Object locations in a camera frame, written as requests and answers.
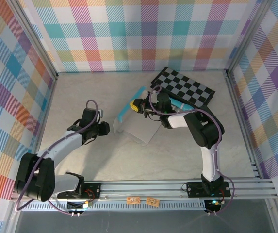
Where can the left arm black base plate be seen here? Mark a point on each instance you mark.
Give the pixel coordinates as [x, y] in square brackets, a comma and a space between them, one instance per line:
[92, 190]

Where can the black controller board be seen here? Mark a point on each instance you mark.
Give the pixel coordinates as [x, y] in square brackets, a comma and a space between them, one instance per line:
[75, 206]
[214, 205]

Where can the left black controller board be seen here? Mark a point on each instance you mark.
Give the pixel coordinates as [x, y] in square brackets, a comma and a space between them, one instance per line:
[75, 206]

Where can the blue paper box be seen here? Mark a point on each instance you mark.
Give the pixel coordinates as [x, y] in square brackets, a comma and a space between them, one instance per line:
[138, 126]

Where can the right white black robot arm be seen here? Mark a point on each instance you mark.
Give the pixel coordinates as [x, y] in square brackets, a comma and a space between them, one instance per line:
[209, 160]

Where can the aluminium frame post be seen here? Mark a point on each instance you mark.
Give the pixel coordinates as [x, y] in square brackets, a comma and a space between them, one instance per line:
[249, 36]
[35, 40]

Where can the teal tube with white band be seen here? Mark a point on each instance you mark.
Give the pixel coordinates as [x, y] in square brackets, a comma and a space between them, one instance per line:
[182, 104]

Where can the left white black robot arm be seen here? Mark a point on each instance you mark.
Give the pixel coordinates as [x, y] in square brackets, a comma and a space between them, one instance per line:
[56, 148]

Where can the aluminium mounting rail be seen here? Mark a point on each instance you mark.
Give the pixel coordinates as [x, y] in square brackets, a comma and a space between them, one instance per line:
[141, 189]

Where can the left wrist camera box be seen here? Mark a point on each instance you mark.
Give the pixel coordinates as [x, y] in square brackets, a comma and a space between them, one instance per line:
[101, 113]

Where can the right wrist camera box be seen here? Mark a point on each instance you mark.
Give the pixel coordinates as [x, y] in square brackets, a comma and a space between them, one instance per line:
[157, 90]

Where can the right black controller board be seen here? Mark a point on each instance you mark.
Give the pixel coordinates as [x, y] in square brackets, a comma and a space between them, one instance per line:
[214, 205]

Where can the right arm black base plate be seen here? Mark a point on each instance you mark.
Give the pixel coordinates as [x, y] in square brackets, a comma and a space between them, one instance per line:
[194, 189]

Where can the aluminium table side rail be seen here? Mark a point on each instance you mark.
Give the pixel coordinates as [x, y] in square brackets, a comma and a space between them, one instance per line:
[49, 97]
[235, 97]

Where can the folding black grey chessboard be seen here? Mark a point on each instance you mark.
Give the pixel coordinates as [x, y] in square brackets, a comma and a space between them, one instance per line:
[189, 87]

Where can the wooden tag with print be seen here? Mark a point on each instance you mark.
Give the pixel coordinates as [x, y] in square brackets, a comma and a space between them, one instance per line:
[133, 200]
[152, 202]

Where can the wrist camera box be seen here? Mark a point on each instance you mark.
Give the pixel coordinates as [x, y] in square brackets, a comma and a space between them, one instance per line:
[101, 113]
[157, 90]

